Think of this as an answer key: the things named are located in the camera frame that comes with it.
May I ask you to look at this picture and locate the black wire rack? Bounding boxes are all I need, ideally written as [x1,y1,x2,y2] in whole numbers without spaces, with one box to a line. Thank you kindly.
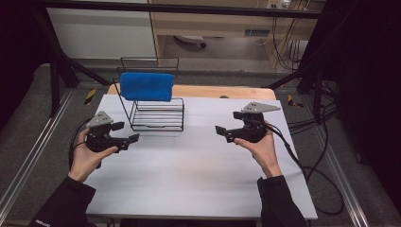
[112,56,185,132]

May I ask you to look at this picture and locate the blue towel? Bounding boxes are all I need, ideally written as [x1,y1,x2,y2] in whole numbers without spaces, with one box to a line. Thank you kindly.
[119,72,175,103]

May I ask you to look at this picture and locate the hand-held gripper black cable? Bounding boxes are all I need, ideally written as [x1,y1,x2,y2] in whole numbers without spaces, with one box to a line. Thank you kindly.
[67,118,102,170]
[264,122,345,217]

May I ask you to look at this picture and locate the person's left hand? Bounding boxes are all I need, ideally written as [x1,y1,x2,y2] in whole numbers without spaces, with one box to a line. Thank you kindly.
[68,127,119,183]

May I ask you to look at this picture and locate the aluminium rail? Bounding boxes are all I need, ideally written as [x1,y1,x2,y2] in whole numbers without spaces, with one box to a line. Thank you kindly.
[309,125,371,227]
[0,89,76,219]

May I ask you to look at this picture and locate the light wooden desk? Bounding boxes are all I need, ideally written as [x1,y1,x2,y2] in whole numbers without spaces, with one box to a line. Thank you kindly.
[147,0,326,69]

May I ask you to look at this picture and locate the dark curtain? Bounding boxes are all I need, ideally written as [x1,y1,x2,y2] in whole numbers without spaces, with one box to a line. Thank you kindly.
[323,0,401,209]
[0,0,53,131]

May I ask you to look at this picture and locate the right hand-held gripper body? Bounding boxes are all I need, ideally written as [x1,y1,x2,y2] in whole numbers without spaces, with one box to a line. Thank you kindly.
[225,101,282,144]

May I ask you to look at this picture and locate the white chair base with caster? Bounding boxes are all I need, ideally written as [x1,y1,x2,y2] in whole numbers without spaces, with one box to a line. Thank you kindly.
[173,34,208,49]

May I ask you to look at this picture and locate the black frame stand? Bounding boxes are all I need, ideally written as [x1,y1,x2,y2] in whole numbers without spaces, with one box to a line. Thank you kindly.
[30,5,112,118]
[267,61,327,125]

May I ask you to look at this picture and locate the person's right hand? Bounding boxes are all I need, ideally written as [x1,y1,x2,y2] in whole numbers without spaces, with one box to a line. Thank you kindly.
[233,120,284,180]

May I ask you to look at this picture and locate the right hand-held gripper black cable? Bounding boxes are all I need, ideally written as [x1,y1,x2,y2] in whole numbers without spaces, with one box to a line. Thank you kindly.
[264,122,345,217]

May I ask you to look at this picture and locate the left hand-held gripper black cable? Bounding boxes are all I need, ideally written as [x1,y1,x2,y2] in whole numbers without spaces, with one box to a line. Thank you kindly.
[67,118,102,170]

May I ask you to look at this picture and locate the wooden table board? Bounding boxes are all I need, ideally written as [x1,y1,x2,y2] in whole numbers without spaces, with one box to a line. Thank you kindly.
[107,82,278,101]

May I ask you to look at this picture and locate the white power strip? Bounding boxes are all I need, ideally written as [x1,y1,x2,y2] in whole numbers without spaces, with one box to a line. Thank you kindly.
[266,0,291,10]

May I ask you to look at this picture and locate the black floor cables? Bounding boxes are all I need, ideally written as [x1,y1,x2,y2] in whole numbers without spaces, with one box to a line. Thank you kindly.
[287,79,340,135]

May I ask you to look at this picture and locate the bundle of hanging cables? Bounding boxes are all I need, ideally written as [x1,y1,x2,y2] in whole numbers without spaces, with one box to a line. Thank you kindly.
[271,16,305,71]

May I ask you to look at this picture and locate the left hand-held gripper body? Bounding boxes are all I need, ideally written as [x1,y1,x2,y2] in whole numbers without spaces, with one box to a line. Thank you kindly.
[85,110,131,154]

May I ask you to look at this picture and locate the white cabinet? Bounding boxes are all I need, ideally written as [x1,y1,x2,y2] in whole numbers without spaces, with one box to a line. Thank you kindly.
[46,7,158,60]

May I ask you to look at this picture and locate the black frame crossbar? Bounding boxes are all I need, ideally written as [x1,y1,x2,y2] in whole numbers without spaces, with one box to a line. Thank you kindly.
[43,1,326,20]

